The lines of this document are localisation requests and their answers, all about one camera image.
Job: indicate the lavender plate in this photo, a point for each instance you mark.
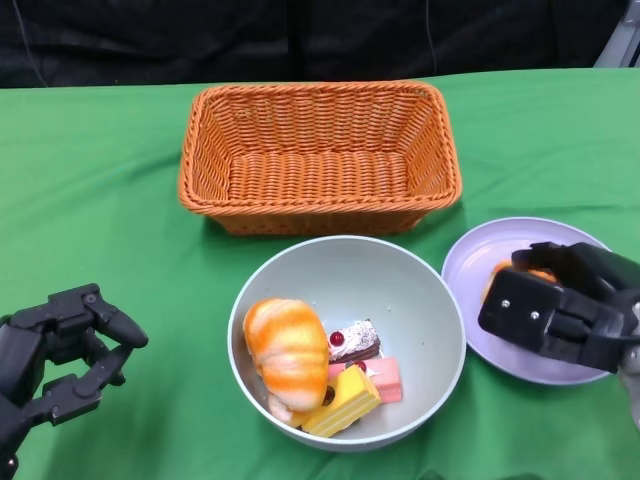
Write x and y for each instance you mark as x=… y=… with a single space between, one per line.
x=465 y=300

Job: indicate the pale green bowl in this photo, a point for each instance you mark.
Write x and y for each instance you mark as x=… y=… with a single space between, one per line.
x=400 y=290

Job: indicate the black backdrop cloth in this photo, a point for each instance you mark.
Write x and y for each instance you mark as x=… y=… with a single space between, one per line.
x=300 y=40

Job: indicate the grey metal frame leg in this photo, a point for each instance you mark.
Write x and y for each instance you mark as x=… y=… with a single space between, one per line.
x=620 y=45

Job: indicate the orange striped bread roll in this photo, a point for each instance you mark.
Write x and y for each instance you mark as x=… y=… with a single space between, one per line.
x=290 y=350
x=542 y=276

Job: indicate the orange wicker basket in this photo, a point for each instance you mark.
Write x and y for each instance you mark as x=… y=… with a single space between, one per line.
x=320 y=180

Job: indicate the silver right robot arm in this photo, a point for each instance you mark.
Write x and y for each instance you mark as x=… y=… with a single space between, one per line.
x=631 y=390

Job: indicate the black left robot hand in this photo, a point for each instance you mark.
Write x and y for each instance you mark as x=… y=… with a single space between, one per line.
x=30 y=350

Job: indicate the green tablecloth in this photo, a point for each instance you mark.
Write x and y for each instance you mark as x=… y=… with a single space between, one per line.
x=100 y=175

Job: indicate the chocolate cake slice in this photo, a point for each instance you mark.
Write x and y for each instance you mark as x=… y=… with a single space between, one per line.
x=357 y=337

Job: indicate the yellow cake slice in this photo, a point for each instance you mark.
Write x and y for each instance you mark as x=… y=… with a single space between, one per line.
x=345 y=405

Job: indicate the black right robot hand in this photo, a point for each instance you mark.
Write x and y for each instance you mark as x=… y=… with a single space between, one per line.
x=530 y=315

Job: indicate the pink layered cake slice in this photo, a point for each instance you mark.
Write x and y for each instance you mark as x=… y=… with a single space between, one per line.
x=387 y=380

